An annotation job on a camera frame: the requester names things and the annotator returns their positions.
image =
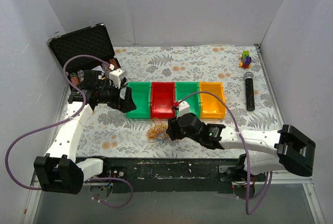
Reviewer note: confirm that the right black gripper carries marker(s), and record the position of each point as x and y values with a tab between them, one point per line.
174	129

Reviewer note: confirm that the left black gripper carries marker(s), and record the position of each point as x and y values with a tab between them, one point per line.
122	98

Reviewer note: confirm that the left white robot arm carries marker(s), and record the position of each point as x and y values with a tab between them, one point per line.
57	170

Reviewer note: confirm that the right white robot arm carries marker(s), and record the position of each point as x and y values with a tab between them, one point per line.
285	149

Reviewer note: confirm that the left green bin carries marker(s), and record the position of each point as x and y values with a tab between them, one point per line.
141	95

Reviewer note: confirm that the red bin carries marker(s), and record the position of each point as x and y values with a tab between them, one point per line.
162	100

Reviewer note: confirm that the orange bin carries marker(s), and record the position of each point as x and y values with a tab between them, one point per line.
211	108

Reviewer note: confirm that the black poker chip case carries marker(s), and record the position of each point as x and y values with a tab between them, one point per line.
92	40

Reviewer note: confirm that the floral table mat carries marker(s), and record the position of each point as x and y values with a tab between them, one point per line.
109	133

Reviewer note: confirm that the black microphone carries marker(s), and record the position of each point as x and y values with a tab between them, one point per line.
249	91

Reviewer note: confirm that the colourful toy block figure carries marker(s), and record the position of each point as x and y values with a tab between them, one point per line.
245	60

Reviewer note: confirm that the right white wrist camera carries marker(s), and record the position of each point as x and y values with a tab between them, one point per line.
181	108

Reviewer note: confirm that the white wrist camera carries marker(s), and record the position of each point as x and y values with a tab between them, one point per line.
116	77
181	108

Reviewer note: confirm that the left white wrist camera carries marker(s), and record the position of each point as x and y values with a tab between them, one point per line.
116	77

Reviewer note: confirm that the aluminium frame rail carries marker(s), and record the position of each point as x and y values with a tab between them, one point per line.
284	177

